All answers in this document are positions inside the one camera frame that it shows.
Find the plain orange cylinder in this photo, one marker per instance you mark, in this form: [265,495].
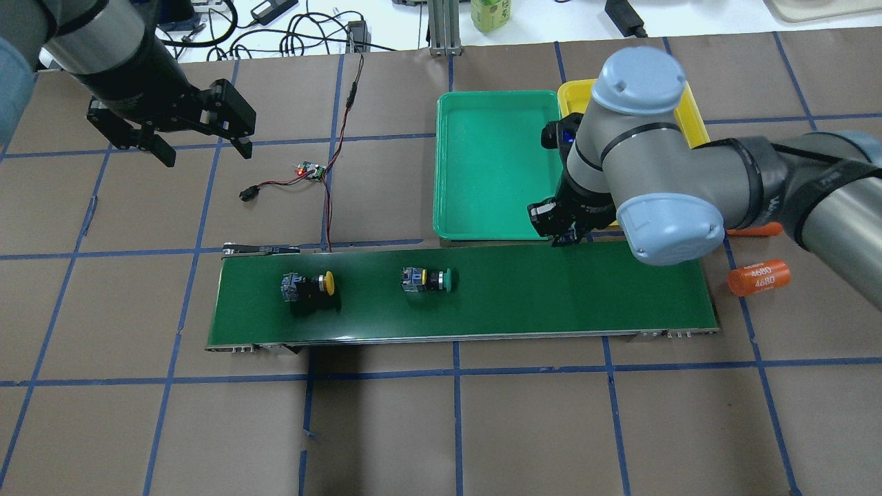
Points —
[769,230]

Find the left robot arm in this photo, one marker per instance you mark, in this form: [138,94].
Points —
[139,91]

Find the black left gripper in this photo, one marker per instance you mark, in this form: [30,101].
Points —
[138,81]

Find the yellow tray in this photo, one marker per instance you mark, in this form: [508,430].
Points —
[689,117]

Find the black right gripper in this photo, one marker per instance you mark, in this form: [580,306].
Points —
[577,201]

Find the green conveyor belt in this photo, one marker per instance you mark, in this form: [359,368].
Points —
[596,288]

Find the black connector plug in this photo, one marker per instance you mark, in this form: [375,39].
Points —
[249,193]

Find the yellow push button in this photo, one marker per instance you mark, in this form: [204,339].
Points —
[295,287]

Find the green tray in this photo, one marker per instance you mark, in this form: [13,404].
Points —
[490,165]

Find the green push button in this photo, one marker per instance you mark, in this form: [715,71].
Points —
[419,279]
[567,238]

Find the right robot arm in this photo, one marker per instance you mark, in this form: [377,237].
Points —
[626,160]

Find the orange cylinder with 4680 print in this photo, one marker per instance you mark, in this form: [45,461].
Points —
[759,277]

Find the aluminium frame post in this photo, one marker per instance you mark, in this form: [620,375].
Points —
[444,28]

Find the black power adapter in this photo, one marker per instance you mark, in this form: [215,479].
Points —
[358,37]

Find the green tea bottle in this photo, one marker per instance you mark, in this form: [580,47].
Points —
[488,16]

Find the small motor controller board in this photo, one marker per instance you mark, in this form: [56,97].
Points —
[309,171]

